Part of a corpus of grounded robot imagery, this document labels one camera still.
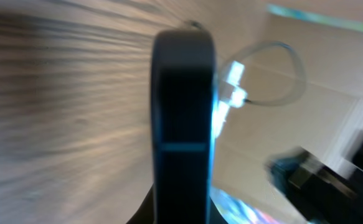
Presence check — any blue Samsung Galaxy smartphone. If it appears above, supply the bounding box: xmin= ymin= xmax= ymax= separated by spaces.
xmin=150 ymin=30 xmax=217 ymax=223

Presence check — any black USB charging cable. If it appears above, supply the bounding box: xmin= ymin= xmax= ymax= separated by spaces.
xmin=184 ymin=20 xmax=307 ymax=108

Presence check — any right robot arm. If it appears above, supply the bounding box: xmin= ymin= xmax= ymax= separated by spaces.
xmin=268 ymin=131 xmax=363 ymax=224

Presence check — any white charger plug adapter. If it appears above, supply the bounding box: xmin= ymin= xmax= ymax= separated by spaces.
xmin=221 ymin=85 xmax=248 ymax=108

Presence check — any white power strip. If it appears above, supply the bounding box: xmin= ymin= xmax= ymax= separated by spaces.
xmin=213 ymin=61 xmax=248 ymax=138

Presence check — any colourful painted cloth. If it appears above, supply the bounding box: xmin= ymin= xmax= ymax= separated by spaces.
xmin=210 ymin=186 xmax=281 ymax=224

